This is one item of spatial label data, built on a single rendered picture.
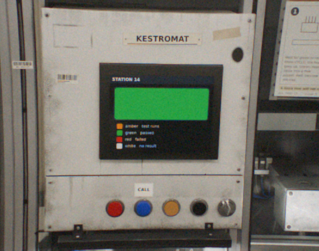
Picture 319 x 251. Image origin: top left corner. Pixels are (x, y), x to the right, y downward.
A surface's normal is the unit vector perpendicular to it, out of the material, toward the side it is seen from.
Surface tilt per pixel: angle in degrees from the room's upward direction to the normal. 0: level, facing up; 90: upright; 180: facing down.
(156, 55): 90
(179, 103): 90
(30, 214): 90
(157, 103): 90
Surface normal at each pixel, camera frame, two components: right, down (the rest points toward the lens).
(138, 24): 0.09, 0.26
